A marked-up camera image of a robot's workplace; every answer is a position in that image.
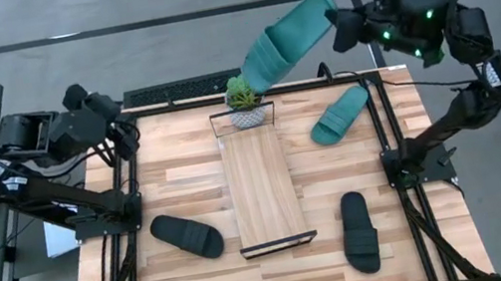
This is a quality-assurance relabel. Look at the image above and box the potted succulent patterned white pot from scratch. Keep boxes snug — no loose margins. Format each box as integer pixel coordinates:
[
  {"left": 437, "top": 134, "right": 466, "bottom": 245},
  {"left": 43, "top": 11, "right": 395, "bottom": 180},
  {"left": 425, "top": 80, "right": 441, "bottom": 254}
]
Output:
[{"left": 221, "top": 72, "right": 270, "bottom": 133}]

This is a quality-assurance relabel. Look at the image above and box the green slide sandal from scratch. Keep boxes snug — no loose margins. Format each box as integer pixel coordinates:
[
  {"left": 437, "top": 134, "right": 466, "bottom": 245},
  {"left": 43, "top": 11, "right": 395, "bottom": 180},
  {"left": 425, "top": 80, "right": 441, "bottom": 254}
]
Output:
[
  {"left": 230, "top": 0, "right": 351, "bottom": 98},
  {"left": 303, "top": 83, "right": 377, "bottom": 149}
]

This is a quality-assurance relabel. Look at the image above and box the wooden shelf black metal frame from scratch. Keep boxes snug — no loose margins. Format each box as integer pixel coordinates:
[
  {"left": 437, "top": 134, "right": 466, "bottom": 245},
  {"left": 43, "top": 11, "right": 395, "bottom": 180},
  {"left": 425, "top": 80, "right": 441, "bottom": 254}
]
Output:
[{"left": 207, "top": 96, "right": 321, "bottom": 263}]

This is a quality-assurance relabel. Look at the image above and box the black slide sandal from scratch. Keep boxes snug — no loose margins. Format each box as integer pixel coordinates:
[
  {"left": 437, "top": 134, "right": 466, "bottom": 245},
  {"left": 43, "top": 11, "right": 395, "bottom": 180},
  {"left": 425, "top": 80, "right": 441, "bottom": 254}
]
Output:
[
  {"left": 335, "top": 188, "right": 385, "bottom": 278},
  {"left": 147, "top": 205, "right": 228, "bottom": 269}
]

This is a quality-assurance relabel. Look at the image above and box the white paper sheet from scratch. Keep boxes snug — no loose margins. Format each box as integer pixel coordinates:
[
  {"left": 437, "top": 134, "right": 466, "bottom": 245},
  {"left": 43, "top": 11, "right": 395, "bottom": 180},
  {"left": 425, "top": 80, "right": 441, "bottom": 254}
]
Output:
[{"left": 41, "top": 215, "right": 82, "bottom": 259}]

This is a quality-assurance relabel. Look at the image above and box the black aluminium table frame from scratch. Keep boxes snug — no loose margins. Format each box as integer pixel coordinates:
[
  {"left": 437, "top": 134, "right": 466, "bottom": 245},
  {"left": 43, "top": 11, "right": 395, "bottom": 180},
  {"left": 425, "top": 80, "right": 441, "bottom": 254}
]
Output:
[{"left": 43, "top": 55, "right": 496, "bottom": 281}]

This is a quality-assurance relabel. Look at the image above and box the thin black table cable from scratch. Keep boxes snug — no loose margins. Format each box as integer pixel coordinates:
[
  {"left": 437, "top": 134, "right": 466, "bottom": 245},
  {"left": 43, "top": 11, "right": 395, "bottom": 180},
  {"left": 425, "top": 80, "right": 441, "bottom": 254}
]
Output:
[{"left": 316, "top": 41, "right": 463, "bottom": 109}]

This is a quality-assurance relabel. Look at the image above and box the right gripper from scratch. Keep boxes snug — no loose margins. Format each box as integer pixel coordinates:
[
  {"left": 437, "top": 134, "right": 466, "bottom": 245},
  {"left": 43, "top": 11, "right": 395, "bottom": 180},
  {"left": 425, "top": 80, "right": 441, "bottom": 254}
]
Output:
[{"left": 327, "top": 0, "right": 417, "bottom": 67}]

